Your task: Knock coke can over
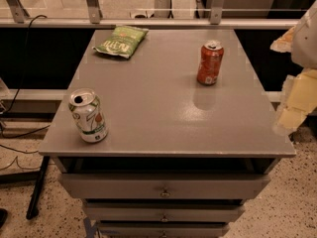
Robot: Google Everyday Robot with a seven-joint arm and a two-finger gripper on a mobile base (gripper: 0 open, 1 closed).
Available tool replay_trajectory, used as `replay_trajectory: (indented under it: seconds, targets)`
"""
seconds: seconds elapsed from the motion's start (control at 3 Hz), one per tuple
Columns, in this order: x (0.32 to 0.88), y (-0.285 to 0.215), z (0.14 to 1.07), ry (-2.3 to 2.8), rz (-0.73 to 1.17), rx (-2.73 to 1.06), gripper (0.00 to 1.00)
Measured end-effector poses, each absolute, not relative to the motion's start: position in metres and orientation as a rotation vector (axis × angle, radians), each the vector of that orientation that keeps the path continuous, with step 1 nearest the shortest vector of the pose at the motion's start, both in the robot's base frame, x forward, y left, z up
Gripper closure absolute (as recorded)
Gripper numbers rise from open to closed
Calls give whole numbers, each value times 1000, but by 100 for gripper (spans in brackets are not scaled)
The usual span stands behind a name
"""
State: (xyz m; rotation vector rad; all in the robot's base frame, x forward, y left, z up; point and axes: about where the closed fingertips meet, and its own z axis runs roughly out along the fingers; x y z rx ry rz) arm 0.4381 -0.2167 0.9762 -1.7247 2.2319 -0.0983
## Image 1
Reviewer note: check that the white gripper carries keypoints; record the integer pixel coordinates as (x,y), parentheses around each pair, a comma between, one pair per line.
(305,44)

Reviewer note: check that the red coke can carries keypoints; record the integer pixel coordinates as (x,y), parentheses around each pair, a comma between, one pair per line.
(210,62)

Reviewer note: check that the white green soda can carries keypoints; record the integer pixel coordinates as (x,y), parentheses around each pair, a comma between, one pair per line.
(85,107)

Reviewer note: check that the grey drawer cabinet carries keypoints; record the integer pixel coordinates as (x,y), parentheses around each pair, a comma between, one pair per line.
(161,120)

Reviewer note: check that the green chip bag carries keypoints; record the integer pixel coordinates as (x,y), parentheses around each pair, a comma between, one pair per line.
(123,42)

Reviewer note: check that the middle grey drawer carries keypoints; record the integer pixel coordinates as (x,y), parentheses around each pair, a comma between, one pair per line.
(164,211)

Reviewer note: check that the grey drawer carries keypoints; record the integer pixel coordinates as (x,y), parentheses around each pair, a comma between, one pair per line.
(163,186)
(162,230)
(164,211)

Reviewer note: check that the top grey drawer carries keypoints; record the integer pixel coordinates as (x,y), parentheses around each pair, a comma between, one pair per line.
(163,186)

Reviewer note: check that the bottom grey drawer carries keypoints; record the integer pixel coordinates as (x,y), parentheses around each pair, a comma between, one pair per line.
(162,230)

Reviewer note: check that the black stand leg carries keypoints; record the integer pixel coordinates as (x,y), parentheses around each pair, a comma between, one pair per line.
(33,211)

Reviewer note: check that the metal railing frame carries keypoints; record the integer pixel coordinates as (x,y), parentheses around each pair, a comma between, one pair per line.
(104,14)

